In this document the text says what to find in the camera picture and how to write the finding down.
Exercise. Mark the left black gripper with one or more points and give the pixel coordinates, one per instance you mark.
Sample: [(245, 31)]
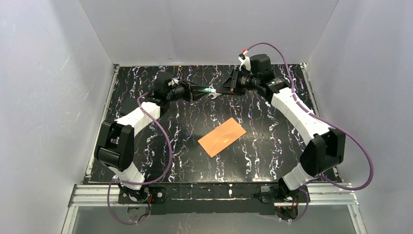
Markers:
[(186, 91)]

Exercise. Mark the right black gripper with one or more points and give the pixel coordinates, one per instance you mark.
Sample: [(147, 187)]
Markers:
[(234, 82)]

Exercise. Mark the orange envelope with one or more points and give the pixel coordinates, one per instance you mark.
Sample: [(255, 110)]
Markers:
[(221, 137)]

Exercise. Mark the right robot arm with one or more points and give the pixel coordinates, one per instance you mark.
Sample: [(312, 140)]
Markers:
[(324, 145)]

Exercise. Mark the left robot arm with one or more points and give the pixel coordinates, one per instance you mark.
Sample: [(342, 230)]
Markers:
[(116, 139)]

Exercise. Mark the silver open-end wrench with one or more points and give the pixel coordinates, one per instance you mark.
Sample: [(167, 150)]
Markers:
[(213, 96)]

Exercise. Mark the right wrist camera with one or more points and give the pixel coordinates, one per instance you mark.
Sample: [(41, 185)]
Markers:
[(245, 64)]

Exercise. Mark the aluminium front frame rail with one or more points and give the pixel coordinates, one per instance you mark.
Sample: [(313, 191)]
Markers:
[(209, 209)]

